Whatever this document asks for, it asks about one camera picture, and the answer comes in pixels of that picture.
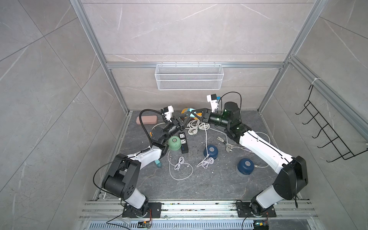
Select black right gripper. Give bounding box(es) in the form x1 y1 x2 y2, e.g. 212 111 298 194
192 110 232 130

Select green meat grinder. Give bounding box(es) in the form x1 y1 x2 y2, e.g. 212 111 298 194
168 136 182 151

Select blue meat grinder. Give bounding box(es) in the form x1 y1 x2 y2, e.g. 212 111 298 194
203 145 219 160
236 158 255 177

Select white usb cable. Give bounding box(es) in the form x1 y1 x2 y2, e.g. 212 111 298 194
167 150 194 181

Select teal charger plug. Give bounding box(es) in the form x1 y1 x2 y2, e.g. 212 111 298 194
155 160 163 169
188 108 195 118

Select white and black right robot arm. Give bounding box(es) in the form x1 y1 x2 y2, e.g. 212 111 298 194
190 94 308 216

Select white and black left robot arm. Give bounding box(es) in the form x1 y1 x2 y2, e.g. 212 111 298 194
97 109 191 216

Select yellow duck plush toy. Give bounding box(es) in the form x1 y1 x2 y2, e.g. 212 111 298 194
181 108 197 119

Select black power strip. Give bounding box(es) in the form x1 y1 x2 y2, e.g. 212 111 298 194
179 132 189 154

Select pink rectangular case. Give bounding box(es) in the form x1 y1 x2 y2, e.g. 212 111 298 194
136 116 158 125

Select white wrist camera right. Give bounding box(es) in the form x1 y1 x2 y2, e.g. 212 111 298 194
207 94 219 113

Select white wire mesh basket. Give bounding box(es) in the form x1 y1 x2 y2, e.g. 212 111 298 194
155 64 224 91

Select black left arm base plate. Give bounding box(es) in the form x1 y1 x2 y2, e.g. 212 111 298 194
122 202 162 218

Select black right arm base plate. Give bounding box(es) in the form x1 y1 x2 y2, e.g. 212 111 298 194
234 200 277 218

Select black wire hook rack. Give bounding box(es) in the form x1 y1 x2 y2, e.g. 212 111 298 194
295 84 368 163

